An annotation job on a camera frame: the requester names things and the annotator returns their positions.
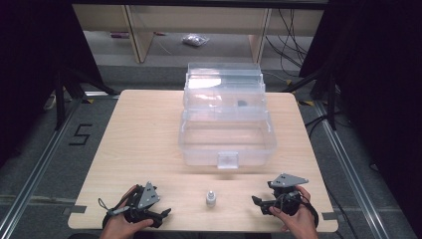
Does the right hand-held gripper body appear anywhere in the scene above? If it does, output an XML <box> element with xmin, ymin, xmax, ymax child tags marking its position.
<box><xmin>267</xmin><ymin>172</ymin><xmax>310</xmax><ymax>217</ymax></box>

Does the white floor cable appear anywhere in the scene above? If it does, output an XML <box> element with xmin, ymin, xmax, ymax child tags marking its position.
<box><xmin>42</xmin><ymin>94</ymin><xmax>58</xmax><ymax>112</ymax></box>

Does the small white bottle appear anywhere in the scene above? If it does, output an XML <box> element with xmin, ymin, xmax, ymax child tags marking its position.
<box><xmin>205</xmin><ymin>190</ymin><xmax>217</xmax><ymax>208</ymax></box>

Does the black floor cable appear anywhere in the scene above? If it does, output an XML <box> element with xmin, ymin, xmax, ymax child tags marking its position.
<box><xmin>304</xmin><ymin>112</ymin><xmax>342</xmax><ymax>138</ymax></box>

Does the bundle of black cables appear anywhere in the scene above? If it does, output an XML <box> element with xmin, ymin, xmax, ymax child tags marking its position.
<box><xmin>264</xmin><ymin>8</ymin><xmax>311</xmax><ymax>70</ymax></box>

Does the clear plastic bag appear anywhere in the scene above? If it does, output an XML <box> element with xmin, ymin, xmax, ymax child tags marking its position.
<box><xmin>181</xmin><ymin>33</ymin><xmax>211</xmax><ymax>48</ymax></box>

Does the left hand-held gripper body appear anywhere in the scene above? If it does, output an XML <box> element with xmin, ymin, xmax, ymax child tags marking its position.
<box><xmin>123</xmin><ymin>181</ymin><xmax>162</xmax><ymax>224</ymax></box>

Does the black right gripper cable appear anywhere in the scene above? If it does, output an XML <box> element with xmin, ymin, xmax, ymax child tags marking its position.
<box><xmin>300</xmin><ymin>193</ymin><xmax>320</xmax><ymax>229</ymax></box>

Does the light wooden desk frame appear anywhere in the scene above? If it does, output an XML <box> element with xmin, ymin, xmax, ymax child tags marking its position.
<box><xmin>72</xmin><ymin>3</ymin><xmax>324</xmax><ymax>65</ymax></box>

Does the black curtain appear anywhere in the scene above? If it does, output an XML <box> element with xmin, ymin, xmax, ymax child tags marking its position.
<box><xmin>0</xmin><ymin>0</ymin><xmax>105</xmax><ymax>167</ymax></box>
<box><xmin>298</xmin><ymin>0</ymin><xmax>422</xmax><ymax>239</ymax></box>

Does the person's left hand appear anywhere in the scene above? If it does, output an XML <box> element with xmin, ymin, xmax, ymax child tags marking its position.
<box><xmin>99</xmin><ymin>184</ymin><xmax>155</xmax><ymax>239</ymax></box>

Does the black tripod stand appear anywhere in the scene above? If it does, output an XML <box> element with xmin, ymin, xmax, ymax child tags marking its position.
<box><xmin>54</xmin><ymin>65</ymin><xmax>119</xmax><ymax>131</ymax></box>
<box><xmin>282</xmin><ymin>62</ymin><xmax>340</xmax><ymax>131</ymax></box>

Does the aluminium floor rail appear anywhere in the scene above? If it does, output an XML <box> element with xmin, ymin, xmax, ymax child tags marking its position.
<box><xmin>313</xmin><ymin>99</ymin><xmax>390</xmax><ymax>239</ymax></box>
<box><xmin>0</xmin><ymin>91</ymin><xmax>120</xmax><ymax>239</ymax></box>

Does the person's right hand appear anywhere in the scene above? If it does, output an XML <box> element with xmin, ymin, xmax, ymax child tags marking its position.
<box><xmin>268</xmin><ymin>184</ymin><xmax>319</xmax><ymax>239</ymax></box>

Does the clear plastic storage box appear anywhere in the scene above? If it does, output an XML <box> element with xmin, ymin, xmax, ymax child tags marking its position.
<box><xmin>178</xmin><ymin>62</ymin><xmax>278</xmax><ymax>170</ymax></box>

